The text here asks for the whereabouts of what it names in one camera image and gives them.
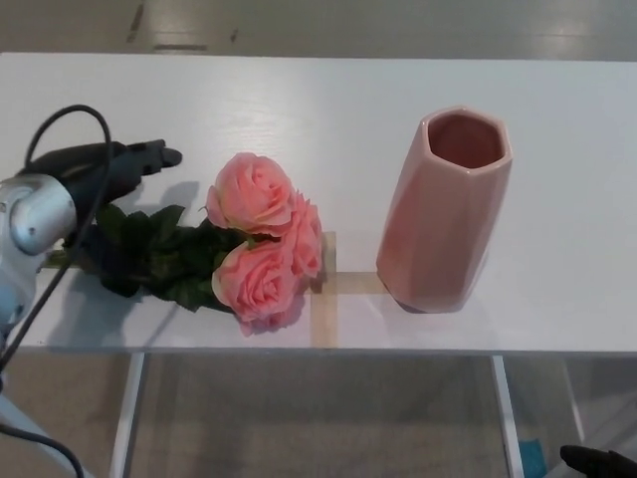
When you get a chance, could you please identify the pink faceted ceramic vase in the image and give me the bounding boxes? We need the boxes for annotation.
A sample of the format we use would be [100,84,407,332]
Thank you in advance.
[375,105,514,316]

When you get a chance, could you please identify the thin white table leg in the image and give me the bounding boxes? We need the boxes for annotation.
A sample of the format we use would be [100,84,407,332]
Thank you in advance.
[563,355,586,445]

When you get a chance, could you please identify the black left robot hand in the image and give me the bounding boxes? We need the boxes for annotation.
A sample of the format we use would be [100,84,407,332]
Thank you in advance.
[18,138,183,223]

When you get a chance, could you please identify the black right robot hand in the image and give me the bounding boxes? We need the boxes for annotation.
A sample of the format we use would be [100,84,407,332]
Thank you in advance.
[559,444,637,478]

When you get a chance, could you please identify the pink rose bouquet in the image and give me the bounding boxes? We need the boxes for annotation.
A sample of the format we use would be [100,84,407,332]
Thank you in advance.
[47,151,324,338]

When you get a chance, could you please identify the blue floor tape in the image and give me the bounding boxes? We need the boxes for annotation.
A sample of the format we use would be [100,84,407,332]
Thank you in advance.
[517,437,546,478]

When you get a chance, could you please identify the light blue metal frame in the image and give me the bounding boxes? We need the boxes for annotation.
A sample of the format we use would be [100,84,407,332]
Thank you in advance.
[0,392,77,478]

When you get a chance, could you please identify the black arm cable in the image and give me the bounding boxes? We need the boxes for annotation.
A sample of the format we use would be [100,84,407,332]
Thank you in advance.
[0,104,113,478]

